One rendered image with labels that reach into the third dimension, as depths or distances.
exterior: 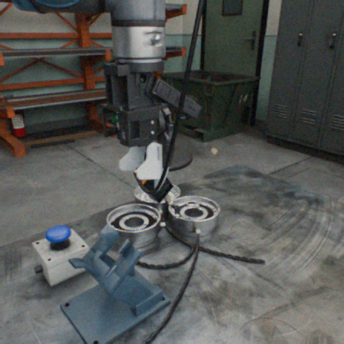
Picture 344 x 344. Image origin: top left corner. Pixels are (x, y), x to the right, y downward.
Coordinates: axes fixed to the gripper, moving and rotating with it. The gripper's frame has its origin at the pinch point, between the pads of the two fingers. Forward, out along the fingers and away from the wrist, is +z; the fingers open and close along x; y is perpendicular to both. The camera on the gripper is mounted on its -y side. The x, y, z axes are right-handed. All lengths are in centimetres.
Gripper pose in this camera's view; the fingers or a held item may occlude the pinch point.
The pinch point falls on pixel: (154, 180)
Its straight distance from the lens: 56.9
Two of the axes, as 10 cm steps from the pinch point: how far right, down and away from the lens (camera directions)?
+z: 0.0, 9.1, 4.2
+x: 6.6, 3.1, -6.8
